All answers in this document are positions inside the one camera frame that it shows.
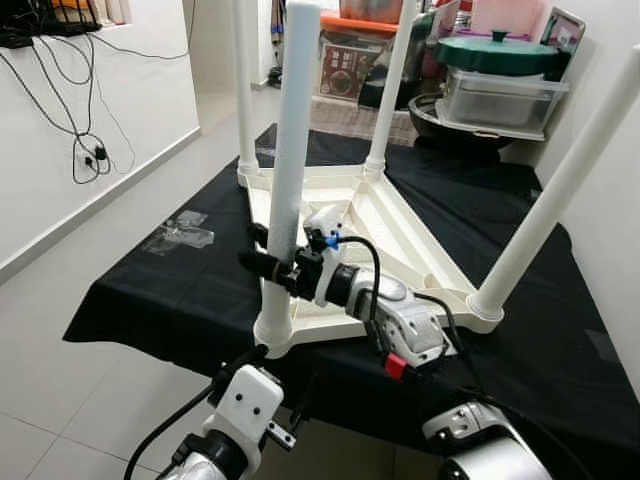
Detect white plastic table top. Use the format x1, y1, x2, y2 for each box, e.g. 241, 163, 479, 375
238, 165, 506, 351

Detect brown cloth covered bench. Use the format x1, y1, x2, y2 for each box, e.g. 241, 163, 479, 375
305, 95, 411, 146

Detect orange lid storage box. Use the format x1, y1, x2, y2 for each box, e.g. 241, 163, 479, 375
318, 12, 401, 101

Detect black wok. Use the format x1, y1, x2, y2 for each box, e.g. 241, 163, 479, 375
408, 95, 546, 151

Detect black bag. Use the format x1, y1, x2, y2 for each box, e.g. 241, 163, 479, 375
360, 10, 441, 111

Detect grey tape patch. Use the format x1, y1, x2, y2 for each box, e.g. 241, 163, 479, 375
588, 328, 621, 363

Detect clear plastic container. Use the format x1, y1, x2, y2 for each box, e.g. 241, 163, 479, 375
440, 68, 571, 136

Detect green pot lid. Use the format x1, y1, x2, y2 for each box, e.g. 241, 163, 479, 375
435, 30, 561, 76

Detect pink plastic container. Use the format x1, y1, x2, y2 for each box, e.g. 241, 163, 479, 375
470, 0, 549, 39

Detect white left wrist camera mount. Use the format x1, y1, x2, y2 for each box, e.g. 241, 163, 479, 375
205, 365, 286, 446

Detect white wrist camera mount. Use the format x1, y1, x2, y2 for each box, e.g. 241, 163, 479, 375
205, 365, 286, 446
300, 205, 346, 306

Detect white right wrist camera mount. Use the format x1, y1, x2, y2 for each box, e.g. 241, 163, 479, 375
300, 205, 346, 306

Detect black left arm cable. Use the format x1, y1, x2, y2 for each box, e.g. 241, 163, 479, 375
125, 385, 216, 480

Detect black wall cables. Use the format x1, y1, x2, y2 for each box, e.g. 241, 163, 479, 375
0, 40, 191, 186

